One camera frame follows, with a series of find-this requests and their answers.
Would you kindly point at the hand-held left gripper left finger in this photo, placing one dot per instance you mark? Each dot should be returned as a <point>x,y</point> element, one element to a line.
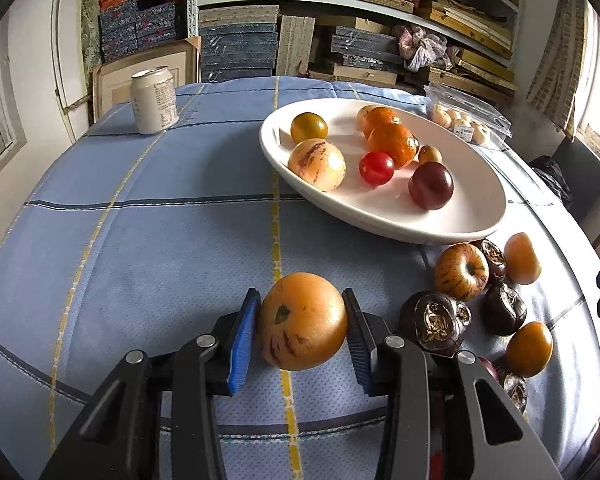
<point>242,350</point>

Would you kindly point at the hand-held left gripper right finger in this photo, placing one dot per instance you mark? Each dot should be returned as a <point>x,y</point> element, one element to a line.
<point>360,355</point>

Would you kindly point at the striped yellow pepino melon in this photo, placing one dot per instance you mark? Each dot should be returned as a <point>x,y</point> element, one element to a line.
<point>316,166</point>
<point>302,322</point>
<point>460,272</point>

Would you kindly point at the smooth orange tomato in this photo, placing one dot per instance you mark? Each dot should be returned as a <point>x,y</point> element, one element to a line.
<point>528,349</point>

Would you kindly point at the plain yellow pepino melon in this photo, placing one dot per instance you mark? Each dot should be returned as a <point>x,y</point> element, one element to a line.
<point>522,258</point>

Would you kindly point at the dark red plum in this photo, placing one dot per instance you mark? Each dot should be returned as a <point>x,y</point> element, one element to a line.
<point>489,367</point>
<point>431,186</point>

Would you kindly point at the white plate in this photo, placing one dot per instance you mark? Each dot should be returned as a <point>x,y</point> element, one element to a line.
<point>455,220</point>

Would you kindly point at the orange mandarin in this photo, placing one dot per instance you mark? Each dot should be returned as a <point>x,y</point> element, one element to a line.
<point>382,117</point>
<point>392,146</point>

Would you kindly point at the yellow-green tomato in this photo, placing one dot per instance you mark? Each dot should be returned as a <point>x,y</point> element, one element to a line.
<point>309,128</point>

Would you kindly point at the cluster of small tan fruits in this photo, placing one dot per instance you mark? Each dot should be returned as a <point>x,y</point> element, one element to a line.
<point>441,118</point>

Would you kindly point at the black chair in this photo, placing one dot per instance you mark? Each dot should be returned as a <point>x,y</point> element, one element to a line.
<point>585,165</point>

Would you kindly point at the dark clothing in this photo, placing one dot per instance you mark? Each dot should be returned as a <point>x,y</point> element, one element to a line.
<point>550,175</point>

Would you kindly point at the red cherry tomato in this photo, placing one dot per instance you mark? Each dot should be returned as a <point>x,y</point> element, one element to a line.
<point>376,168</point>

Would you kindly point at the beige patterned curtain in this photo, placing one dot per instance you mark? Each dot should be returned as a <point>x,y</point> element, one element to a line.
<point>555,60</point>

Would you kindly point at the clear plastic fruit box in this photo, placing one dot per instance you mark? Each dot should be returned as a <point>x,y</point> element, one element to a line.
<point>447,92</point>

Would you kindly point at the white drink can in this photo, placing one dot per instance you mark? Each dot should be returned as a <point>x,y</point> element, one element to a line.
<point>155,105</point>

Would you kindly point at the stack of grey-blue boxes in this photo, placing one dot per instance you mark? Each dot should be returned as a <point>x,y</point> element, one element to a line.
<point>365,47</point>
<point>237,55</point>

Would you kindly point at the pink crumpled cloth bag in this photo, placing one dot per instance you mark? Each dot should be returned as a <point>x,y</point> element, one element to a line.
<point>420,50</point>

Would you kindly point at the pale grey upright boxes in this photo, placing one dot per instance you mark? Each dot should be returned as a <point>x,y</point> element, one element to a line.
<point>295,45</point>

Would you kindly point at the stack of blue floral boxes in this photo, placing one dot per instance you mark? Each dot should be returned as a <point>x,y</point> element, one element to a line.
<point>140,25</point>

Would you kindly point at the green marbled panel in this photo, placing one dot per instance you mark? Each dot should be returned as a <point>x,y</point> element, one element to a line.
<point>91,20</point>

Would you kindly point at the wooden picture frame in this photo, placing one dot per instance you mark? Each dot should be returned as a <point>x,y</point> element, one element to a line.
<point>115,85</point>

